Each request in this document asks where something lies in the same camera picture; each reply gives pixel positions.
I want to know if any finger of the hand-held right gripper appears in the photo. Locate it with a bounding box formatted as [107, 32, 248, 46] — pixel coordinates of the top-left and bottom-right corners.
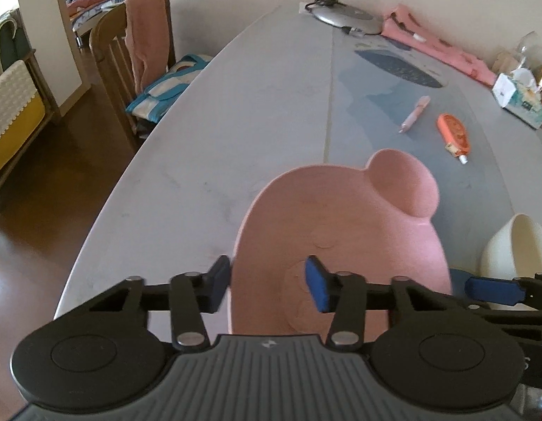
[466, 272, 542, 312]
[482, 306, 542, 343]

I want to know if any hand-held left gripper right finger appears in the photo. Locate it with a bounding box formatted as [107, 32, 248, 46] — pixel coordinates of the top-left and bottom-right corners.
[305, 254, 491, 354]

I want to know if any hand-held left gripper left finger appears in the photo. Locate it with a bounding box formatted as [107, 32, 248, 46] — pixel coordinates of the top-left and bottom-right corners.
[89, 255, 233, 352]

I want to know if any cream bowl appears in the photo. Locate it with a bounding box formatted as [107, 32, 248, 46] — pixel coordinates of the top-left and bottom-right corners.
[479, 213, 542, 281]

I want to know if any pink bear-shaped plate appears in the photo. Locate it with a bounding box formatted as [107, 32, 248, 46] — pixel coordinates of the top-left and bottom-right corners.
[227, 149, 452, 334]

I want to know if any orange correction tape dispenser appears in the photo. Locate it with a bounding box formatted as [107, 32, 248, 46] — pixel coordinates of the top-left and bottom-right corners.
[437, 114, 471, 166]

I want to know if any tissue box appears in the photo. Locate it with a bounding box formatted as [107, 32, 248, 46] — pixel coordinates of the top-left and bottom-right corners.
[491, 68, 542, 130]

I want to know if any pink pen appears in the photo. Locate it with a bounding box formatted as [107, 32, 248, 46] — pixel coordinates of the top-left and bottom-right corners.
[398, 95, 431, 134]

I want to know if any large glass jar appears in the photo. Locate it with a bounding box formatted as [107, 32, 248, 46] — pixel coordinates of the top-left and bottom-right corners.
[512, 31, 542, 71]

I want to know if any pink printed cloth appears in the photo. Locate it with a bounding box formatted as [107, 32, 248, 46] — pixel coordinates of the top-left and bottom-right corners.
[381, 4, 497, 86]

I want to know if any pink towel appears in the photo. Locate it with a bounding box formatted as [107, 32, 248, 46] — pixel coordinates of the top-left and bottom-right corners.
[124, 0, 172, 93]

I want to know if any wooden chair with towel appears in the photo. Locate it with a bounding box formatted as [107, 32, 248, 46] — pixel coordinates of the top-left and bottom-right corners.
[89, 0, 175, 150]

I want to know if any armchair with yellow cushion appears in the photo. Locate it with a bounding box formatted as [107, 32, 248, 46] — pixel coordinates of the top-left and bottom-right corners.
[0, 9, 57, 194]

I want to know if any grey desk lamp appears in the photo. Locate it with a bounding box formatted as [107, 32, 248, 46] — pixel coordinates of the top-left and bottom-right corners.
[305, 0, 383, 36]

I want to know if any bed with clothes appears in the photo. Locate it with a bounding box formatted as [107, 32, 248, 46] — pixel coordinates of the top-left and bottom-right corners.
[65, 0, 127, 27]

